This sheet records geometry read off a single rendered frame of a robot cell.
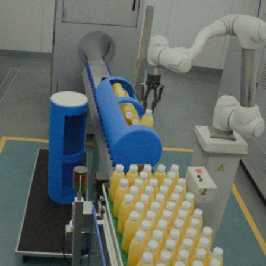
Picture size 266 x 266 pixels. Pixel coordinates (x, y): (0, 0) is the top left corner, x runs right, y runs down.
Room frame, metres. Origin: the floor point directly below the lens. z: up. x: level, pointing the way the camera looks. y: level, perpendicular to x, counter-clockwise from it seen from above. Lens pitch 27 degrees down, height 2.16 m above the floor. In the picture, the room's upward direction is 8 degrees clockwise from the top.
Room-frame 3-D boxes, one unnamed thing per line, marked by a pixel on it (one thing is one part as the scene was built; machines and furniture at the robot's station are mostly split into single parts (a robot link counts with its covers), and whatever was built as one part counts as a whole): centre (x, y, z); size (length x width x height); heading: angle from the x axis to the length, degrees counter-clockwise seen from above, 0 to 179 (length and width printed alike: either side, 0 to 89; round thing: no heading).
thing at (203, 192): (1.73, -0.37, 1.05); 0.20 x 0.10 x 0.10; 15
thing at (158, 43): (2.02, -0.06, 1.65); 0.13 x 0.11 x 0.16; 37
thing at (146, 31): (3.38, 0.03, 0.85); 0.06 x 0.06 x 1.70; 15
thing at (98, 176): (1.76, 0.14, 0.95); 0.10 x 0.07 x 0.10; 105
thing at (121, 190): (1.58, 0.02, 1.00); 0.07 x 0.07 x 0.20
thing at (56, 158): (2.67, 0.53, 0.59); 0.28 x 0.28 x 0.88
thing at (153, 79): (2.03, -0.05, 1.47); 0.08 x 0.07 x 0.09; 105
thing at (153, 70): (2.03, -0.05, 1.55); 0.09 x 0.09 x 0.06
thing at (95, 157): (2.85, 0.30, 0.31); 0.06 x 0.06 x 0.63; 15
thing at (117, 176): (1.70, 0.06, 1.00); 0.07 x 0.07 x 0.20
